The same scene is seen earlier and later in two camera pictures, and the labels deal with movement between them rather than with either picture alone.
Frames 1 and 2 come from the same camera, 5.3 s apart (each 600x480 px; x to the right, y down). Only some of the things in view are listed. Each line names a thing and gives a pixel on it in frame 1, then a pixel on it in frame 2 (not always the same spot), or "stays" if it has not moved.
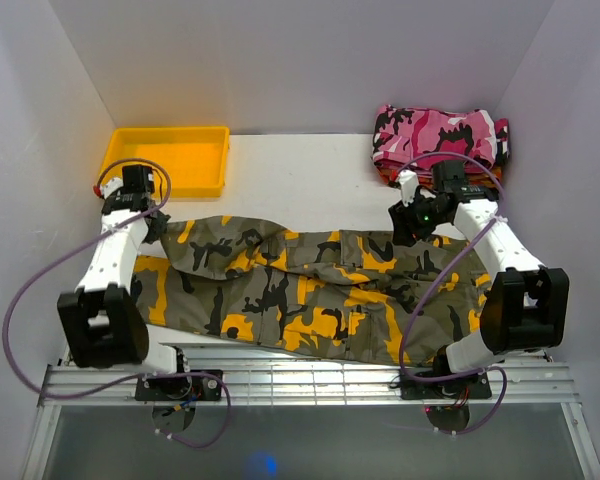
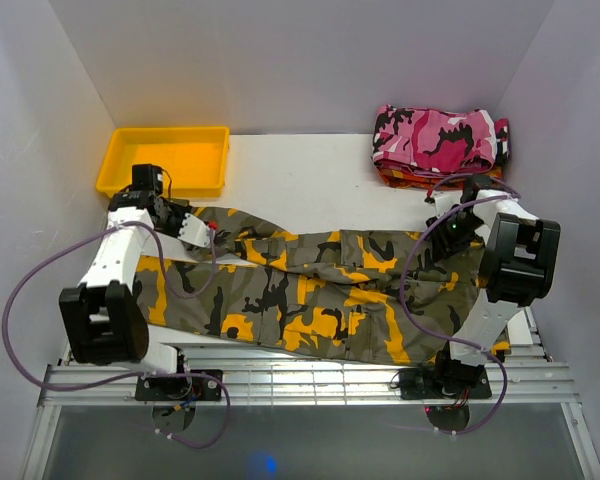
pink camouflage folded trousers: [402, 134] stays
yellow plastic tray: [195, 158] stays
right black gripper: [404, 226] → [442, 245]
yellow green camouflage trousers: [344, 293] stays
